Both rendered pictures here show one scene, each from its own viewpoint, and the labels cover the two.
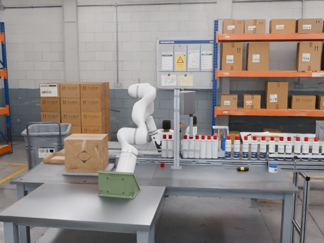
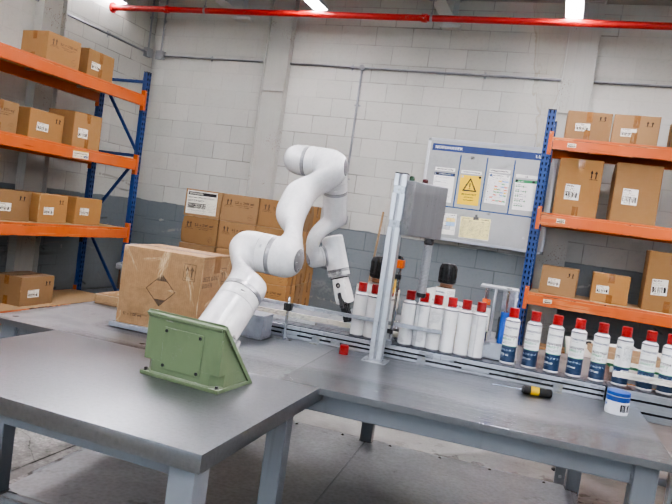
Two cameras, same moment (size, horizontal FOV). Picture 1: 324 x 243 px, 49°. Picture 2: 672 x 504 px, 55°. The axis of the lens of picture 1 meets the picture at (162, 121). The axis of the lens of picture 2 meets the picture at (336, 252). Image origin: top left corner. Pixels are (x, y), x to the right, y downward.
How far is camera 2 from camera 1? 0.84 m
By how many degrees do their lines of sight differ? 12
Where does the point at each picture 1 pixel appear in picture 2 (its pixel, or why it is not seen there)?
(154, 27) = (427, 117)
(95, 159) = (183, 302)
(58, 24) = (251, 94)
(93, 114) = not seen: hidden behind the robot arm
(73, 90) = (246, 209)
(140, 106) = (299, 190)
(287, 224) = not seen: outside the picture
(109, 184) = (168, 347)
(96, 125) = (277, 284)
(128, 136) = (252, 249)
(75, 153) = (143, 279)
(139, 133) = (279, 245)
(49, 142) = not seen: hidden behind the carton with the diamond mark
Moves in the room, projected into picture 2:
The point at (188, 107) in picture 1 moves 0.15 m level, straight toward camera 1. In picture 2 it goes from (423, 221) to (417, 220)
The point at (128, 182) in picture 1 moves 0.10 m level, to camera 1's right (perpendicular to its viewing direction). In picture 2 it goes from (213, 349) to (250, 356)
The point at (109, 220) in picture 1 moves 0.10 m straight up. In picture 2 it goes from (108, 422) to (114, 375)
